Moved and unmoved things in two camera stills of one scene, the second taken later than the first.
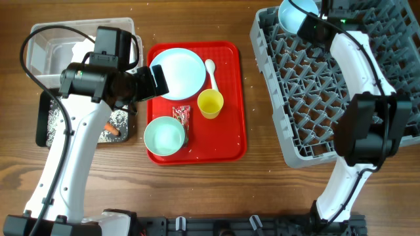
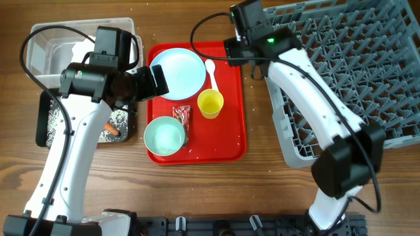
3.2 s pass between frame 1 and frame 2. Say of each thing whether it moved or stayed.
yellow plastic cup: stayed
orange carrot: stayed
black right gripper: moved
